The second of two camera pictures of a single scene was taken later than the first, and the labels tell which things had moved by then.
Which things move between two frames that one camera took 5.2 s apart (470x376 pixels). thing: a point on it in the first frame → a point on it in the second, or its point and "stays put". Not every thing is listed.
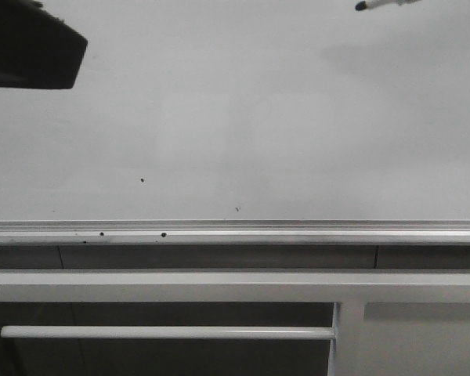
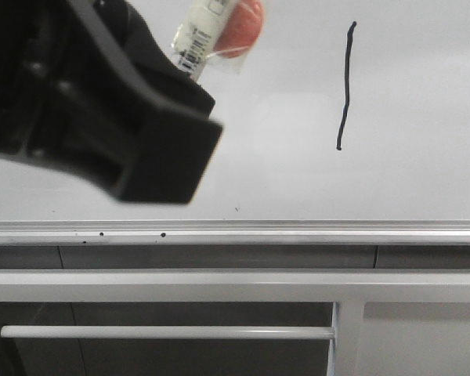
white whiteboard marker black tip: (365, 4) → (197, 34)
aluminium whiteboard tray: (233, 232) stays put
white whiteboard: (250, 110) stays put
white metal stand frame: (349, 289) stays put
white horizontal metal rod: (167, 332) stays put
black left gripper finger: (26, 45) → (109, 125)
